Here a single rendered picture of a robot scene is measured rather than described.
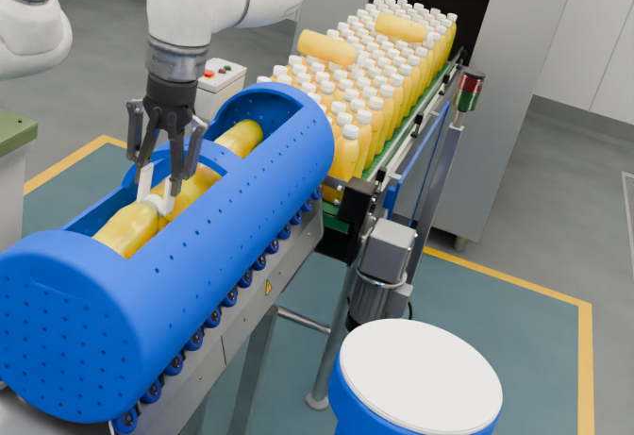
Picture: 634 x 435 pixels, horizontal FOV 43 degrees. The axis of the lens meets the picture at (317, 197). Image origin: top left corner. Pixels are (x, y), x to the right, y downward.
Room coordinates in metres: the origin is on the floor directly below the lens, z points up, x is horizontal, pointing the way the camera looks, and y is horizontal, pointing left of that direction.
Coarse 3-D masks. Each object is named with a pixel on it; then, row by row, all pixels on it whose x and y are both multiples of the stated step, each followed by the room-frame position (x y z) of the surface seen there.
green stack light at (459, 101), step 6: (456, 90) 2.07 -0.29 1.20; (456, 96) 2.06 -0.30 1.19; (462, 96) 2.05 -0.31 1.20; (468, 96) 2.04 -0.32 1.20; (474, 96) 2.05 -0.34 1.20; (456, 102) 2.06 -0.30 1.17; (462, 102) 2.05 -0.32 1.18; (468, 102) 2.05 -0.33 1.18; (474, 102) 2.05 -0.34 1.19; (462, 108) 2.04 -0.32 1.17; (468, 108) 2.05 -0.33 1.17; (474, 108) 2.06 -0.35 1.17
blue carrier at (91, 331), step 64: (320, 128) 1.62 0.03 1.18; (128, 192) 1.31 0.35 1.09; (256, 192) 1.26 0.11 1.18; (0, 256) 0.88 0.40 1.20; (64, 256) 0.87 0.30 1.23; (192, 256) 1.02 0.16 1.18; (256, 256) 1.23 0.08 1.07; (0, 320) 0.88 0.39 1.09; (64, 320) 0.86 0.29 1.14; (128, 320) 0.84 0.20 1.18; (192, 320) 0.97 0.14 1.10; (64, 384) 0.85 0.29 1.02; (128, 384) 0.83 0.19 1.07
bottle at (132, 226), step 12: (132, 204) 1.07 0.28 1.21; (144, 204) 1.08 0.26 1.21; (120, 216) 1.03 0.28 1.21; (132, 216) 1.04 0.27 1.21; (144, 216) 1.05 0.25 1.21; (156, 216) 1.07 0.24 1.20; (108, 228) 1.00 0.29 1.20; (120, 228) 1.01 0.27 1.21; (132, 228) 1.02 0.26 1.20; (144, 228) 1.03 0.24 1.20; (156, 228) 1.06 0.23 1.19; (108, 240) 0.98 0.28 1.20; (120, 240) 0.99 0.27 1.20; (132, 240) 1.00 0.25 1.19; (144, 240) 1.02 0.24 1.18; (120, 252) 0.97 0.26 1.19; (132, 252) 0.99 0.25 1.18
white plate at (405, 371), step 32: (384, 320) 1.19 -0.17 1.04; (352, 352) 1.07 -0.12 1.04; (384, 352) 1.09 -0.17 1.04; (416, 352) 1.12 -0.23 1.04; (448, 352) 1.14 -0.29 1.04; (352, 384) 1.00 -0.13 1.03; (384, 384) 1.01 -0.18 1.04; (416, 384) 1.03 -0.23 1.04; (448, 384) 1.05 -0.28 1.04; (480, 384) 1.07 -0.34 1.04; (384, 416) 0.95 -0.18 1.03; (416, 416) 0.96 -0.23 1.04; (448, 416) 0.97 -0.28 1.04; (480, 416) 0.99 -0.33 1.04
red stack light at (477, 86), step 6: (462, 78) 2.06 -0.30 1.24; (468, 78) 2.05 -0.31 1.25; (462, 84) 2.05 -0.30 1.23; (468, 84) 2.05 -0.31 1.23; (474, 84) 2.04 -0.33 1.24; (480, 84) 2.05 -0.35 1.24; (462, 90) 2.05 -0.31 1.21; (468, 90) 2.04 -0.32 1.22; (474, 90) 2.05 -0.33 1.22; (480, 90) 2.06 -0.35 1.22
